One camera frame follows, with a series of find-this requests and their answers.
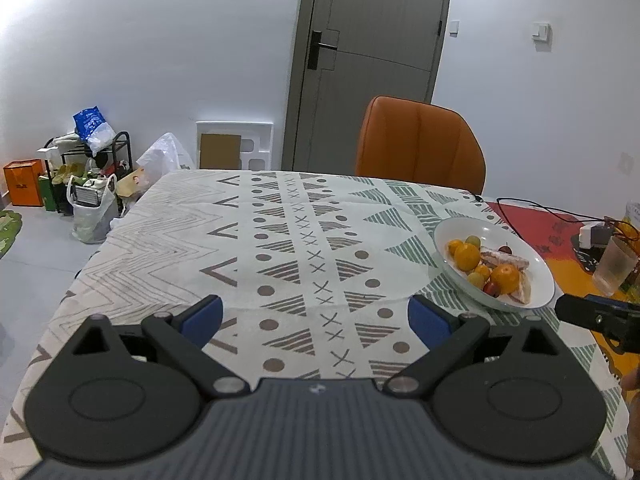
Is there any clear glass cup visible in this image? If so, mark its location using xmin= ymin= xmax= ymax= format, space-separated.
xmin=592 ymin=236 xmax=640 ymax=297

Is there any orange box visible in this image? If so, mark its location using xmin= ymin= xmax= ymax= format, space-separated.
xmin=3 ymin=159 xmax=46 ymax=207

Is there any black shoe rack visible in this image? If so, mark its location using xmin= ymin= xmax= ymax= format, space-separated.
xmin=44 ymin=131 xmax=133 ymax=216

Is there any grey door with black handle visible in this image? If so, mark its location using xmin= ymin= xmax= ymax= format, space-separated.
xmin=281 ymin=0 xmax=456 ymax=173

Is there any green rug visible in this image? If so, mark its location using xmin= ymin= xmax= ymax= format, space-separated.
xmin=0 ymin=209 xmax=23 ymax=258

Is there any filled white plastic bag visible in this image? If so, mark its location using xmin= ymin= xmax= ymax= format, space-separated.
xmin=67 ymin=172 xmax=118 ymax=245

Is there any brown cardboard piece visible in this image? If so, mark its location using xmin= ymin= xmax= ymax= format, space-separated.
xmin=200 ymin=133 xmax=242 ymax=170

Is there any black cable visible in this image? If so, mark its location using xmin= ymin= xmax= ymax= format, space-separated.
xmin=470 ymin=195 xmax=616 ymax=223

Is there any orange tangerine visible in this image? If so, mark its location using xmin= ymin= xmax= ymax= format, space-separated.
xmin=490 ymin=265 xmax=522 ymax=295
xmin=454 ymin=242 xmax=482 ymax=270

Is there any yellow green container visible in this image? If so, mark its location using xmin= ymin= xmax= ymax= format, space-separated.
xmin=620 ymin=200 xmax=640 ymax=241

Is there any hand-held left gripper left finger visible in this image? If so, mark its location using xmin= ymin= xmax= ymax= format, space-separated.
xmin=66 ymin=294 xmax=252 ymax=396

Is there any brown paper bag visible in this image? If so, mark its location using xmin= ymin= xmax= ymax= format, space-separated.
xmin=116 ymin=170 xmax=151 ymax=198

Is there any green box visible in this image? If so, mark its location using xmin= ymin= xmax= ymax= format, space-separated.
xmin=39 ymin=175 xmax=61 ymax=212

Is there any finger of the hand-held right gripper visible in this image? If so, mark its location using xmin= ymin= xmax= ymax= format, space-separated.
xmin=555 ymin=293 xmax=608 ymax=332

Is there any white power adapter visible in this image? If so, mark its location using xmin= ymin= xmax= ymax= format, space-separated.
xmin=579 ymin=224 xmax=613 ymax=248

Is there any patterned tablecloth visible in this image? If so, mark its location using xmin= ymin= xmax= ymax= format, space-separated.
xmin=0 ymin=169 xmax=633 ymax=480

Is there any orange chair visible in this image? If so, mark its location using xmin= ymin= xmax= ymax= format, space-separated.
xmin=355 ymin=96 xmax=487 ymax=195

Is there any person's right hand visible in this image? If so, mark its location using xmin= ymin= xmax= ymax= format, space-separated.
xmin=621 ymin=357 xmax=640 ymax=480

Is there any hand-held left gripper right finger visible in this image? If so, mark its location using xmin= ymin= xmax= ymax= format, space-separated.
xmin=384 ymin=293 xmax=574 ymax=396

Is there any black door handle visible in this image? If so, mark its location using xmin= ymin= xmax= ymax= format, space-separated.
xmin=307 ymin=31 xmax=338 ymax=71

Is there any blue plastic bag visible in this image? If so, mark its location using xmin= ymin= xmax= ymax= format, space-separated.
xmin=73 ymin=106 xmax=117 ymax=157

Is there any white foam packaging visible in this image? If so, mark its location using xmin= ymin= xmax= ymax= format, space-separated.
xmin=195 ymin=120 xmax=275 ymax=171

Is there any white bowl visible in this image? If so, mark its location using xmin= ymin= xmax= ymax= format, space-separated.
xmin=433 ymin=217 xmax=556 ymax=313

